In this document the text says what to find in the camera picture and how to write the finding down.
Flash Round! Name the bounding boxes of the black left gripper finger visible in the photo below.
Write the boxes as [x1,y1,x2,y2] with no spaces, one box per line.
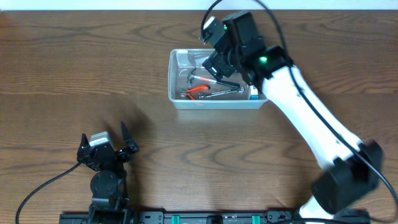
[121,121,139,153]
[80,133,90,148]

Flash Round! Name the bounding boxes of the orange black cutting pliers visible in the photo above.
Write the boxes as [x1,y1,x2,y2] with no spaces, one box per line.
[181,85,210,100]

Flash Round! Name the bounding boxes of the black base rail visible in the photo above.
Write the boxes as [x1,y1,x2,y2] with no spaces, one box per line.
[58,210,371,224]

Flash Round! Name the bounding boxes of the blue white screwdriver box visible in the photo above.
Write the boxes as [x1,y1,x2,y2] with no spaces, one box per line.
[248,85,259,100]

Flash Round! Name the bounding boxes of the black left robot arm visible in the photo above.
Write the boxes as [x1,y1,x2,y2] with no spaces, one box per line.
[76,122,139,224]

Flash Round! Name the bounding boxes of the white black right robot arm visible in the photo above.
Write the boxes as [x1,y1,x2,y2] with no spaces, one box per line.
[201,11,383,223]

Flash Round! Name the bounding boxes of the silver ring wrench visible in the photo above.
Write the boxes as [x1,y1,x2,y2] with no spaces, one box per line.
[198,87,246,99]

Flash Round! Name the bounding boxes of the clear plastic container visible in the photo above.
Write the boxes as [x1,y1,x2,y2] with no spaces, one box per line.
[168,49,268,110]

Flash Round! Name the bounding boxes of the small black claw hammer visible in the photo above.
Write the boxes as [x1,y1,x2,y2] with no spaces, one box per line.
[187,67,241,89]

